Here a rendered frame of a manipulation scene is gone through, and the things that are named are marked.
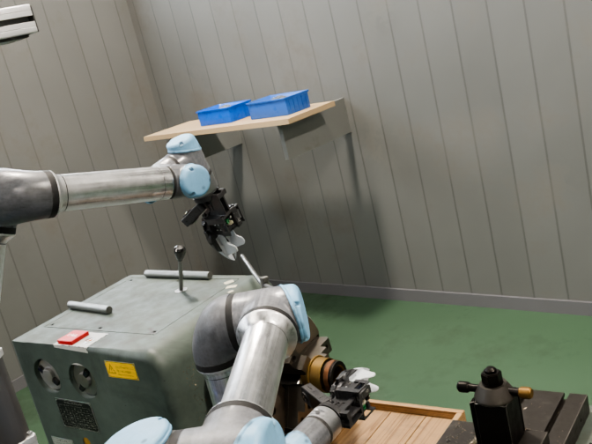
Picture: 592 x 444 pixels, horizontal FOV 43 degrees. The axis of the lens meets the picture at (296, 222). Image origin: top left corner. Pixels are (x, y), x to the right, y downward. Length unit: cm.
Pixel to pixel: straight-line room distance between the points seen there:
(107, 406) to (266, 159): 352
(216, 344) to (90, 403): 68
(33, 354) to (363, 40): 303
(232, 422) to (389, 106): 361
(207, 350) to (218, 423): 38
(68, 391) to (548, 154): 288
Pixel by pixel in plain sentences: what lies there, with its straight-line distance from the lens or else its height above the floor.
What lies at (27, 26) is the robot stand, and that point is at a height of 199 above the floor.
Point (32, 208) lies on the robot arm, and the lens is 153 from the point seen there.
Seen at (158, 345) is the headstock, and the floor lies 125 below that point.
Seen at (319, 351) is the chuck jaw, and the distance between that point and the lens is 193.
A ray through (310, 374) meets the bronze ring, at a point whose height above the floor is 110.
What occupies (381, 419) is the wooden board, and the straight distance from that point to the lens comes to 202.
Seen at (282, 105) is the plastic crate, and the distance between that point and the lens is 429.
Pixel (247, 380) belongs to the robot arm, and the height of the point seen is 138.
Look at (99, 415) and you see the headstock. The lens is 208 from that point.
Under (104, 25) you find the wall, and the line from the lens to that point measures 588.
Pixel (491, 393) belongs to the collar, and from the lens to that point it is 153.
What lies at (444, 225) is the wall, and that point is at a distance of 463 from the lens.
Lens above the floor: 191
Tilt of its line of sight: 15 degrees down
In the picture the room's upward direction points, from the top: 14 degrees counter-clockwise
